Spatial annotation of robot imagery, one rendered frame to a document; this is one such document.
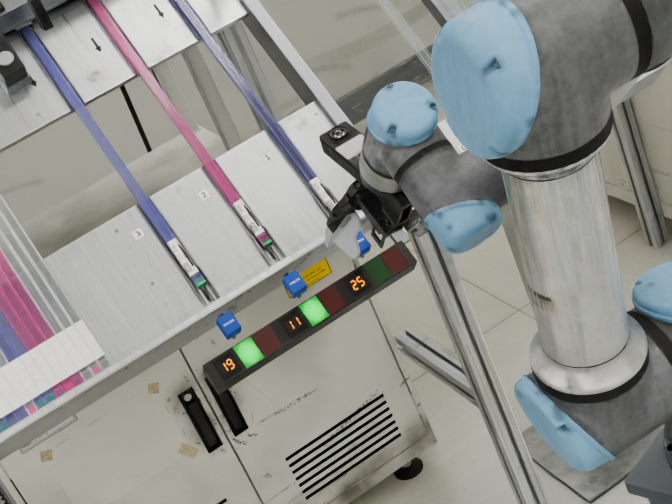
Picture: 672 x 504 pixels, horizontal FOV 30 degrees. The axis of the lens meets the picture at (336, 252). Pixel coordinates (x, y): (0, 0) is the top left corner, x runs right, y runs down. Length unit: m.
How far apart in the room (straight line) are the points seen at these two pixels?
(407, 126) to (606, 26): 0.41
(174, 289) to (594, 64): 0.91
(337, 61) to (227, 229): 2.20
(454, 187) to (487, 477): 1.12
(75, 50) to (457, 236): 0.79
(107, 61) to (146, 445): 0.65
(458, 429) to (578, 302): 1.39
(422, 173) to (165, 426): 0.92
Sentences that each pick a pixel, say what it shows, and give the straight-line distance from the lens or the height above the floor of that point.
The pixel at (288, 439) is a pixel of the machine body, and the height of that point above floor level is 0.26.
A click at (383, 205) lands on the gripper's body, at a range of 1.56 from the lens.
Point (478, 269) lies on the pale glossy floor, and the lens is 3.00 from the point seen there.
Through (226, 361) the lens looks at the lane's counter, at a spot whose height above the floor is 0.66.
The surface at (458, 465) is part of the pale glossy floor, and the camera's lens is 2.45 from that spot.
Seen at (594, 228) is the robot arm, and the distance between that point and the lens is 1.11.
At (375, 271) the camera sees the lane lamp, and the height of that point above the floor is 0.66.
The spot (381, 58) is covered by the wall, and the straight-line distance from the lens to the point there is 4.03.
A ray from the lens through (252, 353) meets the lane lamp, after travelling 1.74.
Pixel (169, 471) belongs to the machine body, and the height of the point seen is 0.34.
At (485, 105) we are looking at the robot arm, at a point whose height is 1.12.
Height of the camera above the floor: 1.52
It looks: 27 degrees down
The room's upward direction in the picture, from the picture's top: 24 degrees counter-clockwise
